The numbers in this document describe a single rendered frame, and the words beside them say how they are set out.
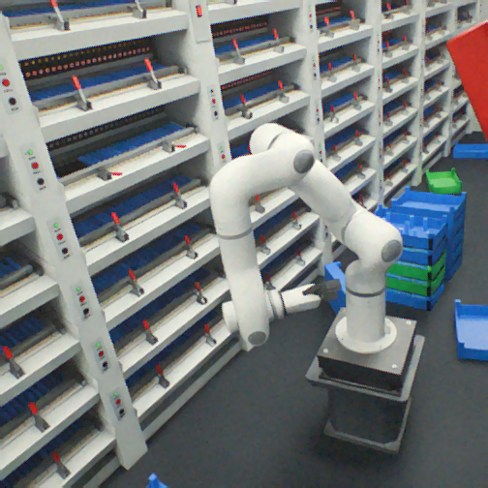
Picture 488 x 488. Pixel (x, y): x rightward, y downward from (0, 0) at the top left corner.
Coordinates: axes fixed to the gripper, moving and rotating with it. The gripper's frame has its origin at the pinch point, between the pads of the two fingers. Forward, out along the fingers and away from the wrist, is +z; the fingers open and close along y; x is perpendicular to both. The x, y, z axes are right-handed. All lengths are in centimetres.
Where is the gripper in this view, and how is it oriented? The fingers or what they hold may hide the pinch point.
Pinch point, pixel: (335, 289)
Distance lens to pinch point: 135.4
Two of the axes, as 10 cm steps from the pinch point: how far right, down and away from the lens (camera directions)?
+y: -0.5, -3.6, -9.3
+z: 9.7, -2.5, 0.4
